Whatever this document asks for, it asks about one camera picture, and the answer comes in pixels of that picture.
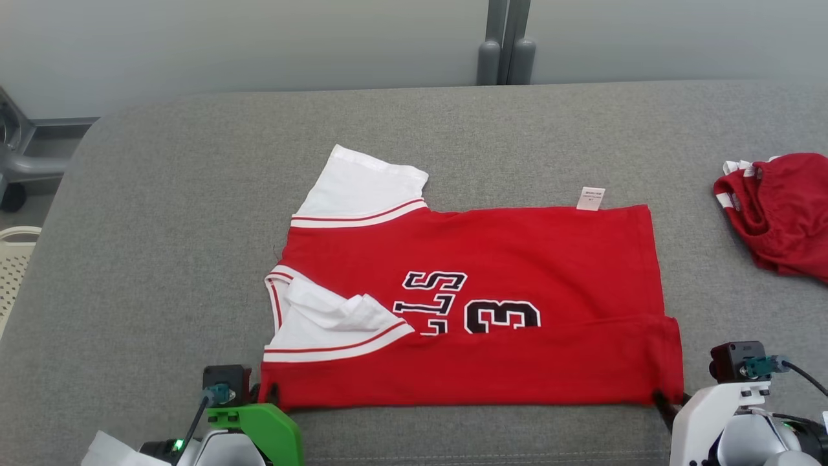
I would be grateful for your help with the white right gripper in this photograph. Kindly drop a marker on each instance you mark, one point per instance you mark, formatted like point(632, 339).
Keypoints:
point(695, 427)

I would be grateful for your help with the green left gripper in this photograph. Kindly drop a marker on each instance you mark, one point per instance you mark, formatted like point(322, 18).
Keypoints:
point(278, 433)

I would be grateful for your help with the red white jersey number 23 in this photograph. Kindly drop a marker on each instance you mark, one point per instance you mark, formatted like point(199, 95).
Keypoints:
point(517, 252)

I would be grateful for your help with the red shorts white trim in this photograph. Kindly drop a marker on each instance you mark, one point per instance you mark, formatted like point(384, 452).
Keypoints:
point(789, 213)

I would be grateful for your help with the cream perforated laundry basket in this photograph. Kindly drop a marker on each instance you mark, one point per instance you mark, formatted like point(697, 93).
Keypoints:
point(16, 272)

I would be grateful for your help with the grey metal wheeled stand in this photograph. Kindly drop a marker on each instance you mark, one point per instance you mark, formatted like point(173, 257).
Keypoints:
point(32, 165)

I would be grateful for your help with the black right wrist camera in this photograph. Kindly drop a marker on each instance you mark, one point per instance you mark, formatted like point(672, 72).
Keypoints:
point(734, 359)

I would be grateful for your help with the grey vertical partition post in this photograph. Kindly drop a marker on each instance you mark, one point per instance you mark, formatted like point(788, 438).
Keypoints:
point(506, 39)

